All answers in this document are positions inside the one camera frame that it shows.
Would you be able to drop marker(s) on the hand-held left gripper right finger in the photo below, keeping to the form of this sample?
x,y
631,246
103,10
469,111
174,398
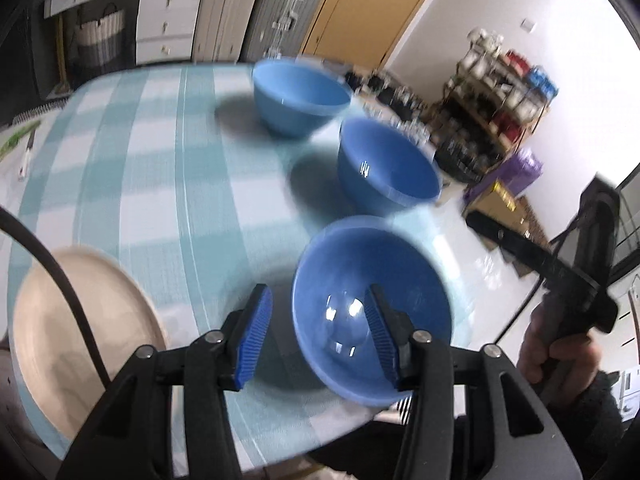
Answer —
x,y
380,330

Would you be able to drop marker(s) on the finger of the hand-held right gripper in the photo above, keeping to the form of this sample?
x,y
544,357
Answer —
x,y
520,247

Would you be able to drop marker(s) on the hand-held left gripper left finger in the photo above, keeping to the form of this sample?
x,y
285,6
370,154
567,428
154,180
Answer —
x,y
255,335

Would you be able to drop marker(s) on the blue bowl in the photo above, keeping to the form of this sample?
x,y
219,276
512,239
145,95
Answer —
x,y
300,92
385,170
350,280

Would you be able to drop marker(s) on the large cream plate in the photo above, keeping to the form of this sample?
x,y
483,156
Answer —
x,y
65,340

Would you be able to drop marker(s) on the person's right forearm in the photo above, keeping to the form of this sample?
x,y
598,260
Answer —
x,y
590,425

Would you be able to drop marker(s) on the person's right hand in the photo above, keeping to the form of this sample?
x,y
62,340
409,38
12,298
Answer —
x,y
575,355

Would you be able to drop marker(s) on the cardboard box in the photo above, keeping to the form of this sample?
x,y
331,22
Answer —
x,y
520,220

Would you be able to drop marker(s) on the purple bag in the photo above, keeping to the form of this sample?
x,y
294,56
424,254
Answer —
x,y
510,175

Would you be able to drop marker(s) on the wooden shoe rack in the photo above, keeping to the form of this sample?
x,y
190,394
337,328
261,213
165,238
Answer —
x,y
500,105

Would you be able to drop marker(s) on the teal checked tablecloth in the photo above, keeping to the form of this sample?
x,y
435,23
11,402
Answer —
x,y
165,170

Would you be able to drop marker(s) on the pile of shoes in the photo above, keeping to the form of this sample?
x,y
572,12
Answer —
x,y
395,95

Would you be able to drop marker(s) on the wooden door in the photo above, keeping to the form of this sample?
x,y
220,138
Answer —
x,y
365,10

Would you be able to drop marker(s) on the small white device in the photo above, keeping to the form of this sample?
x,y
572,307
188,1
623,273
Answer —
x,y
27,155

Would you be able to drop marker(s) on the green packet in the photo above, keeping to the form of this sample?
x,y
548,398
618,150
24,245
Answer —
x,y
17,137

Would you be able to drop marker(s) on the grey suitcase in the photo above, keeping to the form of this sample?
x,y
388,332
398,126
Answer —
x,y
285,15

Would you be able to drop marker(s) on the beige suitcase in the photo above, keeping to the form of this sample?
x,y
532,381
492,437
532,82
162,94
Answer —
x,y
225,10

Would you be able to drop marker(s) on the woven basket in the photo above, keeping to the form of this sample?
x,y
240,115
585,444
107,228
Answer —
x,y
100,40

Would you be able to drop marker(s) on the white drawer cabinet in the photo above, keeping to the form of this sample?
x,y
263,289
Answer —
x,y
160,15

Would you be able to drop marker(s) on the white light switch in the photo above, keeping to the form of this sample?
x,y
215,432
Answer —
x,y
527,24

